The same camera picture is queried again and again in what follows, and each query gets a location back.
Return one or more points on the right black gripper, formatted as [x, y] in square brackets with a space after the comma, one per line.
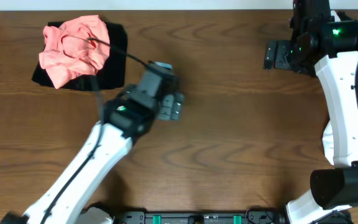
[284, 47]

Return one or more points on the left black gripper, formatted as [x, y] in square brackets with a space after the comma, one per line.
[171, 107]

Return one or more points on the pink t-shirt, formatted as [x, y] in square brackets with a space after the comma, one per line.
[78, 47]

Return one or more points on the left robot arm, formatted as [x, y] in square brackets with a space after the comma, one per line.
[124, 119]

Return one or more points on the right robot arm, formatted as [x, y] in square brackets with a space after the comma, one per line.
[324, 44]

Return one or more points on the black folded fabric bag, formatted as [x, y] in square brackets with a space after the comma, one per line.
[111, 76]

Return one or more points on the white t-shirt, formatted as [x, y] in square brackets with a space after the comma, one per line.
[328, 136]

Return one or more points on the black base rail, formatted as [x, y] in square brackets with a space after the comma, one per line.
[250, 216]

